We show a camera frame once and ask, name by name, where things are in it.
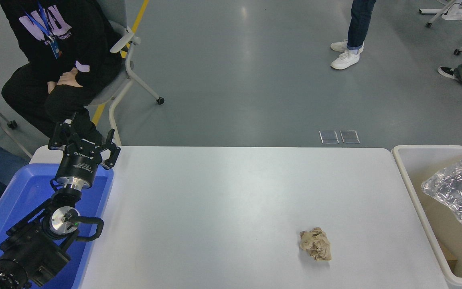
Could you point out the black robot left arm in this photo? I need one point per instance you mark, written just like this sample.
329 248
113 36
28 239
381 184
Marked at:
34 245

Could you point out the blue plastic tray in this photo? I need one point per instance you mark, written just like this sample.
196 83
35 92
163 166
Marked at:
18 192

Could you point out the clear floor plate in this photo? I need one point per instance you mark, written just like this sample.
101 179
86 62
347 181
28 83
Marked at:
329 137
349 136

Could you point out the person's right hand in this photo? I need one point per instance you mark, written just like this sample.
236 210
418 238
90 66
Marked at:
50 87

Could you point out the foil tray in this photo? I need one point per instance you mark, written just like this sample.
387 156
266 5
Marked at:
461 192

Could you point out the person's left hand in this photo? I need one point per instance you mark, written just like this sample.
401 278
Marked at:
71 77

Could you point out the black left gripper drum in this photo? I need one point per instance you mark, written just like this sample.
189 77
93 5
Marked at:
80 162

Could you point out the crumpled tan paper ball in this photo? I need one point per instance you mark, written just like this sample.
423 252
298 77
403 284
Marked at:
316 243

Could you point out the large pale bin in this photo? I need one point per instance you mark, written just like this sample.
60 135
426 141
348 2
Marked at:
415 188

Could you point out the grey chair white frame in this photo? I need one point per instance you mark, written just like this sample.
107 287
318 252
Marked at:
114 80

